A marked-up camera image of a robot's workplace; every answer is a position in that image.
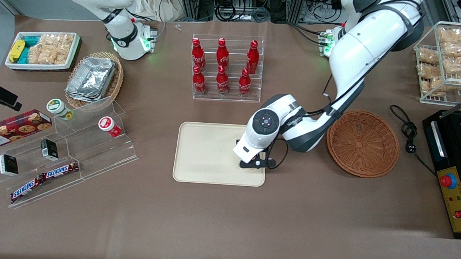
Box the right arm base connector block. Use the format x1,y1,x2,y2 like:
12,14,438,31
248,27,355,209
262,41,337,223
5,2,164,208
139,24,159,54

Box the beige rectangular serving tray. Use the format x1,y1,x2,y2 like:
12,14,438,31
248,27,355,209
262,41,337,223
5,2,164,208
172,121,269,187

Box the round brown wicker basket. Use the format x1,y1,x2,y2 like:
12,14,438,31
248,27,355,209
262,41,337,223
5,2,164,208
324,108,402,180

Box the oval light wicker basket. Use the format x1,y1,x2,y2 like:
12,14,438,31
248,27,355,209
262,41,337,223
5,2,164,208
64,50,125,112

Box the clear acrylic bottle rack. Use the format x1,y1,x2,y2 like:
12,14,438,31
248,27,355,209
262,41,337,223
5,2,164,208
189,32,265,104

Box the red cola bottle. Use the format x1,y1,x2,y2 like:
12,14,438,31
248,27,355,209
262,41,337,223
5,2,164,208
191,65,209,96
216,38,231,68
215,65,231,96
246,39,261,75
190,38,208,72
238,68,253,98

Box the red-lidded white cup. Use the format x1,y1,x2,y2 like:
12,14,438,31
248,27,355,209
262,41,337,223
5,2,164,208
97,116,123,138

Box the clear acrylic step display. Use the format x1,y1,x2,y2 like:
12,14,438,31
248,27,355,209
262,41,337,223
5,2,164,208
0,89,142,217

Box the stacked aluminium foil containers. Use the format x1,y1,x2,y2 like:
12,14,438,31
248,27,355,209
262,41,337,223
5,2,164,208
65,55,117,104

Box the red emergency stop button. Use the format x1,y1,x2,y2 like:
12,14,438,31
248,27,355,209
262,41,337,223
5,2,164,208
439,173,458,190

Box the white cloth bag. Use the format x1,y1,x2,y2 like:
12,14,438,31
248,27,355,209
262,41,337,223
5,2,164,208
131,0,191,24

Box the bagged pastry snack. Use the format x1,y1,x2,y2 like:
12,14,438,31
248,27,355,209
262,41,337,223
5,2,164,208
418,63,444,79
423,76,455,98
441,40,461,58
417,48,440,65
438,26,461,44
442,54,461,76

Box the Snickers chocolate bar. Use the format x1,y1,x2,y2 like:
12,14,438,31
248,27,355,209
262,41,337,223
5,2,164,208
10,173,46,206
42,160,80,182

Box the yellow control panel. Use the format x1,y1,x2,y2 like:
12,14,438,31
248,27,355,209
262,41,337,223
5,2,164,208
434,166,461,233

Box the green-lidded white cup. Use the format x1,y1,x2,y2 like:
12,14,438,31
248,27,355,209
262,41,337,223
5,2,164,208
46,98,76,121

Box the small black white box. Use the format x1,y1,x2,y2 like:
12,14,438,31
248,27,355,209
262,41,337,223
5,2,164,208
0,154,20,177
39,138,60,161

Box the clear bag of crackers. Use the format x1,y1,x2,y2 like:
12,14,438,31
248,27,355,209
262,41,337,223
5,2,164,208
39,33,75,49
26,44,44,65
39,45,71,66

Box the white rectangular snack bin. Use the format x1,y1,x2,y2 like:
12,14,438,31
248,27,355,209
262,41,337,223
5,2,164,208
4,28,81,74

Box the red tartan cookie box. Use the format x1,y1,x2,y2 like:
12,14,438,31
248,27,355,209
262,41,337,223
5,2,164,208
0,108,53,154

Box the yellow snack packet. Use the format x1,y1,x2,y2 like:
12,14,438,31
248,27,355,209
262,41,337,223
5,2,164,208
8,39,26,64

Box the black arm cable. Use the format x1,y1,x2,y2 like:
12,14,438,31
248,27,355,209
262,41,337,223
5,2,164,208
270,0,427,179

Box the black power cable with plug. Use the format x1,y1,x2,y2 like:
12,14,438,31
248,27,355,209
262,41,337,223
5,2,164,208
385,104,443,177

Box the background cable bundle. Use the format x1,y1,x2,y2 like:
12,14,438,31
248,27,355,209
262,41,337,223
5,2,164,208
213,0,272,24

